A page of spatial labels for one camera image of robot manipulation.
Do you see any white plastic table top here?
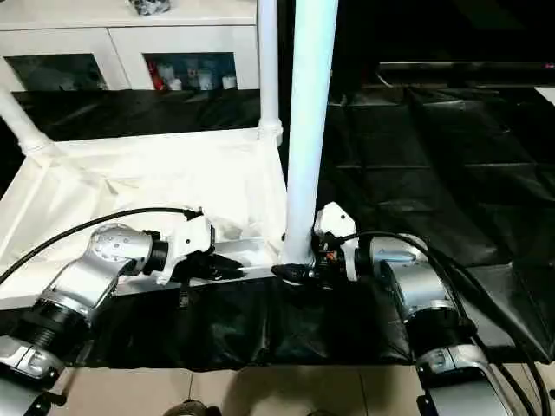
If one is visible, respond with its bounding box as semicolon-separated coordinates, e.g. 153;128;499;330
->
0;125;322;311

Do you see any black work mat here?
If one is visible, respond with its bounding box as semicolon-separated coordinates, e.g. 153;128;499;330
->
0;86;555;372

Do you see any dark brown round object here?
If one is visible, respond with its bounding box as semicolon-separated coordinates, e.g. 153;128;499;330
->
166;400;220;416

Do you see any black low shelf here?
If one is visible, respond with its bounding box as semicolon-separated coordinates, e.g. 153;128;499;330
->
379;62;555;86

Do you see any white cabinet with glass doors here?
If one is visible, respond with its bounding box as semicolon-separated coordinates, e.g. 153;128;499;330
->
0;0;261;92

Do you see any clear bag of dark parts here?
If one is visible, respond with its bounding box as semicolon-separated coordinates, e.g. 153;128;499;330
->
127;0;173;17

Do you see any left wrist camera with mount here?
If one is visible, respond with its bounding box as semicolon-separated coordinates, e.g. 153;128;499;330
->
155;214;218;287

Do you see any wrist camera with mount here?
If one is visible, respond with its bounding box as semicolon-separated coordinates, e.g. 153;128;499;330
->
312;201;361;283
155;214;218;287

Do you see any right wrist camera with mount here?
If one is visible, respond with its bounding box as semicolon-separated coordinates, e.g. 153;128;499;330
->
312;201;361;283

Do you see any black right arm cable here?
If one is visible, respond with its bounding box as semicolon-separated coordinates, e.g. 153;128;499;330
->
333;231;547;416

